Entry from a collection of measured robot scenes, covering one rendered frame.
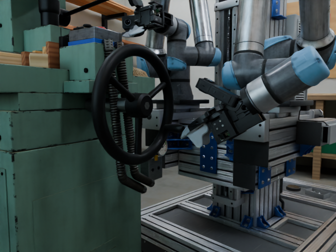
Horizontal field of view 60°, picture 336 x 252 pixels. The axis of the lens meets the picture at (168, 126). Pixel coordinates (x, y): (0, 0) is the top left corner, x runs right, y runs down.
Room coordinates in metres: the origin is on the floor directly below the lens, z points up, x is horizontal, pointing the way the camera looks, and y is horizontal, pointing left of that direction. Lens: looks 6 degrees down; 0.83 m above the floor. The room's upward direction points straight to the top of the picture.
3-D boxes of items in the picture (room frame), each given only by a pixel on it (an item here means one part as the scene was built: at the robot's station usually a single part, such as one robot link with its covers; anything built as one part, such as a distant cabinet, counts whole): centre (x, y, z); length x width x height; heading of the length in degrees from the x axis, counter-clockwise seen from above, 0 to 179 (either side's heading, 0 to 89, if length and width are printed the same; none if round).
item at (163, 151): (1.00, 0.03, 0.65); 0.06 x 0.04 x 0.08; 146
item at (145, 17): (1.01, 0.05, 1.09); 0.12 x 0.09 x 0.08; 146
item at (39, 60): (0.72, 0.31, 0.92); 0.05 x 0.04 x 0.03; 28
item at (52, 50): (0.87, 0.27, 0.94); 0.20 x 0.01 x 0.08; 146
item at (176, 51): (1.15, -0.05, 0.99); 0.11 x 0.08 x 0.11; 111
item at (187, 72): (1.47, -0.05, 0.98); 0.13 x 0.12 x 0.14; 111
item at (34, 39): (0.91, 0.37, 0.99); 0.14 x 0.07 x 0.09; 56
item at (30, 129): (0.97, 0.46, 0.76); 0.57 x 0.45 x 0.09; 56
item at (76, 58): (0.80, 0.19, 0.91); 0.15 x 0.14 x 0.09; 146
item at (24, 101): (0.86, 0.30, 0.82); 0.40 x 0.21 x 0.04; 146
